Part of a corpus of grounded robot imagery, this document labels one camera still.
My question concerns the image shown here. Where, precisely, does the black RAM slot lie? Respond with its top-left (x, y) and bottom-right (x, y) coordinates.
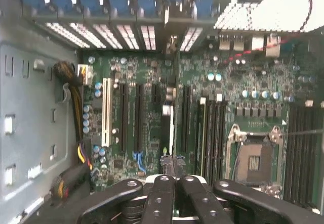
top-left (213, 100), bottom-right (220, 179)
top-left (206, 100), bottom-right (213, 179)
top-left (220, 100), bottom-right (228, 179)

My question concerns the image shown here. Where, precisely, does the CPU socket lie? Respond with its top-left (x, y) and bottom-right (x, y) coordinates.
top-left (227, 124), bottom-right (285, 185)

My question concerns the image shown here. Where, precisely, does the long black expansion slot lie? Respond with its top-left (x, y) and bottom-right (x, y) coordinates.
top-left (118, 82), bottom-right (129, 153)
top-left (135, 83), bottom-right (144, 149)
top-left (181, 84), bottom-right (192, 154)

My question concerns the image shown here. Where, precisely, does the white expansion slot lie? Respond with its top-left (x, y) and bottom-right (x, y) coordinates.
top-left (101, 77), bottom-right (112, 148)

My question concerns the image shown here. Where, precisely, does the short black expansion slot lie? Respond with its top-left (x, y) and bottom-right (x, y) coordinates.
top-left (151, 84), bottom-right (162, 104)

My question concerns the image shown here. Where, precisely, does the thin metal locking lever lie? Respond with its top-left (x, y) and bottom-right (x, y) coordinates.
top-left (245, 129), bottom-right (324, 137)

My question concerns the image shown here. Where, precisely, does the green motherboard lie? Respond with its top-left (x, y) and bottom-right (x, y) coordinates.
top-left (78, 49), bottom-right (324, 204)

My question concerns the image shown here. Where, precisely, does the black grey PC case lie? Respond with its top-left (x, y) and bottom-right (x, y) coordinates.
top-left (0, 0), bottom-right (324, 224)

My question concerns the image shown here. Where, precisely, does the yellow black wire bundle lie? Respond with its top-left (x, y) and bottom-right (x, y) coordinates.
top-left (50, 61), bottom-right (93, 206)

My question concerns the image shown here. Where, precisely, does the red black twisted wire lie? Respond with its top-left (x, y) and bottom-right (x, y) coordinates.
top-left (222, 0), bottom-right (314, 64)

